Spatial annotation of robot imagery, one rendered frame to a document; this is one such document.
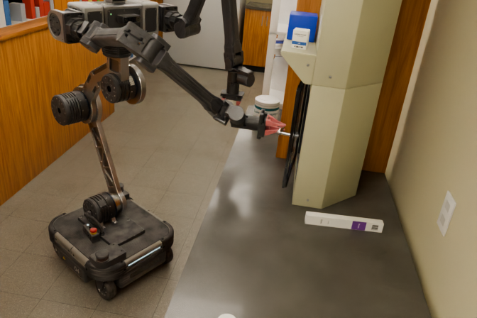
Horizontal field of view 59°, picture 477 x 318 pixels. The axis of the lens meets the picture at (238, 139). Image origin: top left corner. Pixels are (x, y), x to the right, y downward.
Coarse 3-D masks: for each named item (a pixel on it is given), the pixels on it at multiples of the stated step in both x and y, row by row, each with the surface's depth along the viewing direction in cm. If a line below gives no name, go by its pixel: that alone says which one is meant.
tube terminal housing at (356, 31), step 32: (352, 0) 127; (384, 0) 132; (320, 32) 132; (352, 32) 131; (384, 32) 139; (320, 64) 136; (352, 64) 135; (384, 64) 146; (320, 96) 141; (352, 96) 142; (320, 128) 145; (352, 128) 150; (320, 160) 150; (352, 160) 158; (320, 192) 156; (352, 192) 167
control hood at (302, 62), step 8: (288, 40) 152; (288, 48) 141; (296, 48) 142; (312, 48) 144; (288, 56) 137; (296, 56) 137; (304, 56) 136; (312, 56) 136; (296, 64) 138; (304, 64) 137; (312, 64) 137; (296, 72) 139; (304, 72) 138; (312, 72) 138; (304, 80) 139
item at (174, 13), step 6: (168, 6) 200; (174, 6) 203; (162, 12) 200; (168, 12) 201; (174, 12) 200; (162, 18) 202; (168, 18) 199; (174, 18) 198; (162, 24) 203; (168, 24) 200; (174, 24) 199; (162, 30) 204; (168, 30) 205
